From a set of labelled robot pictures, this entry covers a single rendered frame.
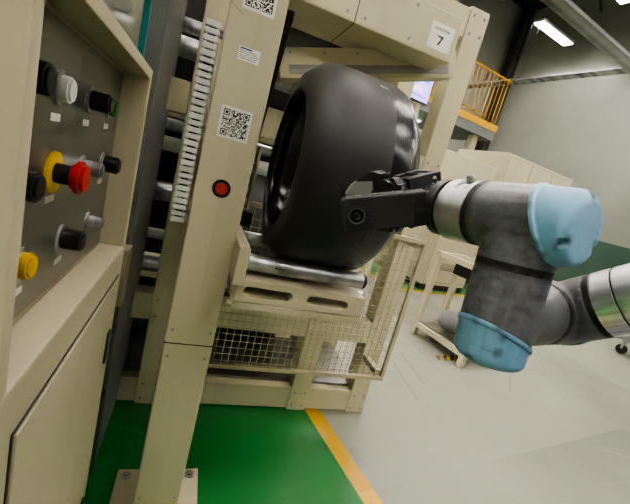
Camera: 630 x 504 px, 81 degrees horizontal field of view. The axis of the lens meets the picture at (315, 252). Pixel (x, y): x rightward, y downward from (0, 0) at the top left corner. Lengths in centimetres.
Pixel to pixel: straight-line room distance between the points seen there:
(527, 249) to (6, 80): 44
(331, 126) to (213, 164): 31
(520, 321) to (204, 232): 77
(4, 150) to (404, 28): 126
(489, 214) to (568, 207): 7
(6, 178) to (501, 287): 43
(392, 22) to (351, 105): 58
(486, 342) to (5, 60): 46
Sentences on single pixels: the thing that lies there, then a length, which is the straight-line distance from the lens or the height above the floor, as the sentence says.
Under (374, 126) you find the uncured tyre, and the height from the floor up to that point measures 129.
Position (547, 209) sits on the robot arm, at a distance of 39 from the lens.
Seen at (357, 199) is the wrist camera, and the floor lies 114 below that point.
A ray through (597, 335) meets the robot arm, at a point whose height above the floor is 107.
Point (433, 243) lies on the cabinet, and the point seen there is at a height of 67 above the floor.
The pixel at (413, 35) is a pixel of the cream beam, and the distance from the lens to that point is 145.
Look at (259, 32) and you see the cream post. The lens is 101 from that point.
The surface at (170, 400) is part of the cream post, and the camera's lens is 121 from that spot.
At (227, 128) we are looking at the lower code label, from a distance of 97.
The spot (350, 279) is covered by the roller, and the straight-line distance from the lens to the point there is 103.
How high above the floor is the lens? 116
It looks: 12 degrees down
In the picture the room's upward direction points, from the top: 15 degrees clockwise
